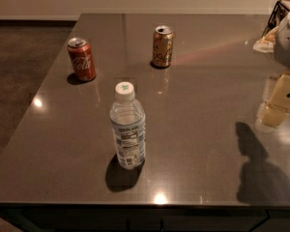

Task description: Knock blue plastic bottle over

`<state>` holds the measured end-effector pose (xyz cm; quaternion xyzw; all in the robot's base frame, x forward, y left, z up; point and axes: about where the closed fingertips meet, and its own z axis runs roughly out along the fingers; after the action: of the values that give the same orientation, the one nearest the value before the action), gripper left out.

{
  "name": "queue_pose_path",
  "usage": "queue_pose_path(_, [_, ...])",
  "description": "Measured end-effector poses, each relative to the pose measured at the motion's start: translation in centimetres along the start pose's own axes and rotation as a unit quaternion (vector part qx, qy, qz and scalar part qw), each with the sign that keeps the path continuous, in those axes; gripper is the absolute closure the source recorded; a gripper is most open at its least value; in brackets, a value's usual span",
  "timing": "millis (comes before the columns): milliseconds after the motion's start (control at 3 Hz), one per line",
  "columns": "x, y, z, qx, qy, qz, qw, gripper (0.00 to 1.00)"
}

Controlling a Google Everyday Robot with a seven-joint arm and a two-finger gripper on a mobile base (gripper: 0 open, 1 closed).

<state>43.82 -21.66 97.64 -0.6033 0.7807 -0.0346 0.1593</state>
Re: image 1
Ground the gold soda can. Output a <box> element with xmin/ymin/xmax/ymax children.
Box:
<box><xmin>152</xmin><ymin>25</ymin><xmax>174</xmax><ymax>68</ymax></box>

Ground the black wire basket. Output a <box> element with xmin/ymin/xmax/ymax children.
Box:
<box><xmin>268</xmin><ymin>0</ymin><xmax>290</xmax><ymax>29</ymax></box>

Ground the red cola can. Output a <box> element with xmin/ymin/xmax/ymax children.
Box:
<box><xmin>68</xmin><ymin>37</ymin><xmax>96</xmax><ymax>82</ymax></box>

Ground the crumpled white paper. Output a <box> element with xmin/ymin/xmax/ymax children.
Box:
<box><xmin>253</xmin><ymin>27</ymin><xmax>277</xmax><ymax>53</ymax></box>

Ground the clear plastic water bottle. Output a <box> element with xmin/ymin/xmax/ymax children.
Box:
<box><xmin>109</xmin><ymin>81</ymin><xmax>146</xmax><ymax>170</ymax></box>

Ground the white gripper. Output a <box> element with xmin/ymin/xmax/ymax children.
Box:
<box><xmin>258</xmin><ymin>12</ymin><xmax>290</xmax><ymax>128</ymax></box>

